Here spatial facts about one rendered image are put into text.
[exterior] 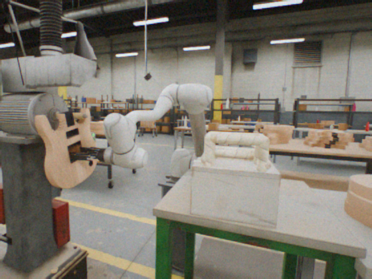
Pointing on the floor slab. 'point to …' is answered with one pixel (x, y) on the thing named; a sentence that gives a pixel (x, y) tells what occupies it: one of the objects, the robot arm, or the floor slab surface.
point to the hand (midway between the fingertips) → (76, 151)
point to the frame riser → (76, 269)
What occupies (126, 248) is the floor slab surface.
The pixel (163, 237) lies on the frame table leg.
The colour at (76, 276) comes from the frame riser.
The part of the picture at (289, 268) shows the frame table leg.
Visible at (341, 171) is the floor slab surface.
